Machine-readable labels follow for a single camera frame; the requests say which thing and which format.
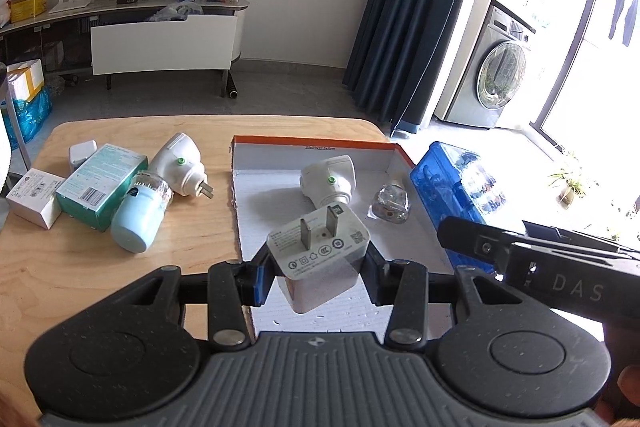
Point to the small potted plant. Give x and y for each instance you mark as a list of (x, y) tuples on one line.
[(567, 192)]

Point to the clear glass bottle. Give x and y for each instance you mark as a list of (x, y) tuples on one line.
[(390, 202)]

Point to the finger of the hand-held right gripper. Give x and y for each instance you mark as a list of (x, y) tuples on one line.
[(470, 239)]

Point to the white and black TV cabinet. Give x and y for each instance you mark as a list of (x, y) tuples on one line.
[(160, 47)]

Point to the silver washing machine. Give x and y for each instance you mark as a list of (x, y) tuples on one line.
[(480, 77)]

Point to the small white carton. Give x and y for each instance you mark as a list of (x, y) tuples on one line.
[(35, 197)]

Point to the grey plastic bag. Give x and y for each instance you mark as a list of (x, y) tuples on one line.
[(175, 11)]

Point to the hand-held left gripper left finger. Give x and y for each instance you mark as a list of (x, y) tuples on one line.
[(258, 284)]

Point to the dark blue curtain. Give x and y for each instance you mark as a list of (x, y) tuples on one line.
[(415, 7)]

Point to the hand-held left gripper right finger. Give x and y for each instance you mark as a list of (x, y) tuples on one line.
[(372, 279)]

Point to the white power adapter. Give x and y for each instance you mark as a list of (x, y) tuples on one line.
[(320, 267)]

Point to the white plug-in device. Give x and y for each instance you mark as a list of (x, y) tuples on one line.
[(175, 157), (325, 174)]

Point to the small white charger cube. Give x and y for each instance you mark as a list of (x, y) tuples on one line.
[(81, 153)]

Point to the blue plastic bag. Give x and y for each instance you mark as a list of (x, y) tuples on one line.
[(30, 117)]

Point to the yellow box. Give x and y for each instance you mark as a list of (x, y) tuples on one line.
[(27, 7)]

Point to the light blue cylindrical bottle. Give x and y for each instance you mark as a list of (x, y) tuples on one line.
[(137, 217)]

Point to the orange-edged cardboard box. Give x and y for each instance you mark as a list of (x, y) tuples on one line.
[(280, 207)]

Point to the blue plastic box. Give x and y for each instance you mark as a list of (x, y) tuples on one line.
[(450, 177)]

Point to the white plastic bag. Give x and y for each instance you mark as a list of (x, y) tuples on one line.
[(4, 7)]

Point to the cardboard boxes with yellow tape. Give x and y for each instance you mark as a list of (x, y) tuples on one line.
[(25, 79)]

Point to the person's right hand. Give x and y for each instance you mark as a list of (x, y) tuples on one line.
[(627, 387)]

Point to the teal carton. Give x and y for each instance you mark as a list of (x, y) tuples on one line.
[(100, 179)]

